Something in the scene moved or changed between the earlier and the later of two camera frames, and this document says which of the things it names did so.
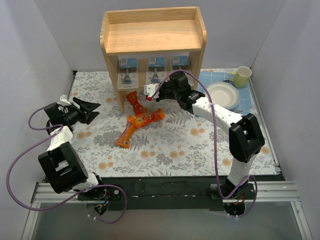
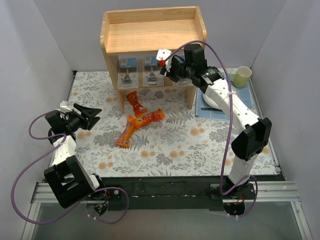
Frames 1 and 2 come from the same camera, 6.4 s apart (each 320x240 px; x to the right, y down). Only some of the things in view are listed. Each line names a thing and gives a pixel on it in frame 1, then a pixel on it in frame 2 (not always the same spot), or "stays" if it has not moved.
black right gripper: x=163 y=90 → x=173 y=69
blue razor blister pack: x=127 y=73 stays
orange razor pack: x=137 y=122 stays
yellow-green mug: x=240 y=78 stays
